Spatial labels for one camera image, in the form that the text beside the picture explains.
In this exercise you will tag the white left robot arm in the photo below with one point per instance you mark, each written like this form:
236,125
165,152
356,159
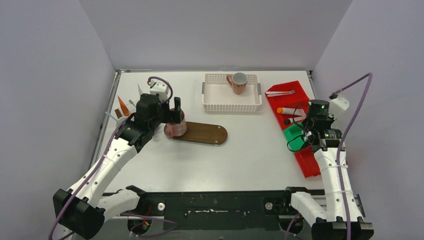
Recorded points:
82,208

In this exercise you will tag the orange-pink mug white inside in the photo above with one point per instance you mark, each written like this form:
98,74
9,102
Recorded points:
238,82

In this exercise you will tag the white toothpaste tube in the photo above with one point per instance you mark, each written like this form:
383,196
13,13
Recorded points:
139,90

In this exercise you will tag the pink mug white inside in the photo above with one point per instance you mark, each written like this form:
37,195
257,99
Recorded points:
121,120

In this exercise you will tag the pink ghost pattern mug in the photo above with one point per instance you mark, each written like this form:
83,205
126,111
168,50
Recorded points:
172,130

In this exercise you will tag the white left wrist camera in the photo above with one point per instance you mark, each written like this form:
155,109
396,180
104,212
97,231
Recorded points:
159,89

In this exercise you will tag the black capped toothpaste tube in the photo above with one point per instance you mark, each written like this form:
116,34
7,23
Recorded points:
291,120

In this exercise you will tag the white pink toothbrush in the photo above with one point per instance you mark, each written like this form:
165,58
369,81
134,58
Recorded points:
280,92

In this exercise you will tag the orange capped toothpaste tube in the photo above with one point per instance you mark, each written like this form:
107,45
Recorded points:
291,111

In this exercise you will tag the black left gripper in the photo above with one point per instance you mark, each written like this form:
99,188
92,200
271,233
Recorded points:
162,112

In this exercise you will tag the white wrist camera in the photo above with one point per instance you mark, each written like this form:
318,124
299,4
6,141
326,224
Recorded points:
338,106
159,89

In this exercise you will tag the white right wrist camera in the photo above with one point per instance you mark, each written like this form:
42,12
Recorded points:
338,106

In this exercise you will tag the wooden acrylic toothbrush holder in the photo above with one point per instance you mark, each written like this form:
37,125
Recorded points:
118,113

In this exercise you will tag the green plastic tray insert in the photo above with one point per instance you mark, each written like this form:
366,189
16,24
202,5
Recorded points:
295,137

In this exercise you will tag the white perforated plastic basket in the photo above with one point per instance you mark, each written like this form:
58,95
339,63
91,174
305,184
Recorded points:
217,96

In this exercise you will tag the light blue toothbrush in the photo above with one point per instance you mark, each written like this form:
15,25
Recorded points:
112,117

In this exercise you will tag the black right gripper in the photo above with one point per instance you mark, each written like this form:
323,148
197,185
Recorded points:
305,125

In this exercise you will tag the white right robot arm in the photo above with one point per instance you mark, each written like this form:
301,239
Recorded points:
341,219

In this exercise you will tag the brown oval wooden tray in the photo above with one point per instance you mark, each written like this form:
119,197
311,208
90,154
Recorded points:
203,133

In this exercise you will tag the red plastic organizer tray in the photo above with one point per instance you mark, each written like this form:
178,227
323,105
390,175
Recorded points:
305,158

